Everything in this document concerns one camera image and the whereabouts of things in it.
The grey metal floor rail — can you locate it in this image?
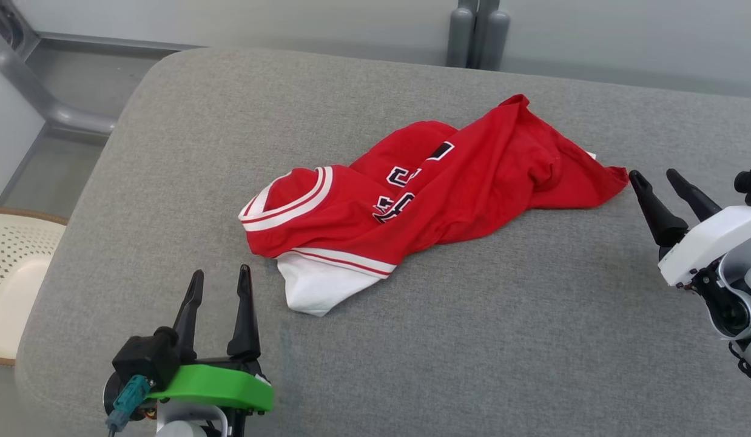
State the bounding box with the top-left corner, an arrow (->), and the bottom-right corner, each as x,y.
39,32 -> 201,53

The grey bent metal tube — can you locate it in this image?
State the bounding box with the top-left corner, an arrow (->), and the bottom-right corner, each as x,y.
0,0 -> 118,136

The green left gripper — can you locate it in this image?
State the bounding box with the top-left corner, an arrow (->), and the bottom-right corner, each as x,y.
146,265 -> 274,437

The left camera cable teal plug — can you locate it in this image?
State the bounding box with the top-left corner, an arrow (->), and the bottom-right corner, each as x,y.
106,374 -> 153,437

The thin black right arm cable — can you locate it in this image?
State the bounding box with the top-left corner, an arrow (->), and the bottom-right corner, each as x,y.
729,342 -> 751,387

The red white basketball jersey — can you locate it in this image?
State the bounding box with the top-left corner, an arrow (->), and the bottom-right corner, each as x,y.
238,94 -> 630,317

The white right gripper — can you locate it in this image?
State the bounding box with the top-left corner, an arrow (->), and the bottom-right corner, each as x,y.
628,168 -> 751,289

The cream perforated laundry basket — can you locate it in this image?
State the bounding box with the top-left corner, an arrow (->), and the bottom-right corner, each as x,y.
0,206 -> 69,367

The grey metal post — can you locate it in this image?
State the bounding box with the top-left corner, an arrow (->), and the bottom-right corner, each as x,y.
446,0 -> 476,69
474,0 -> 511,71

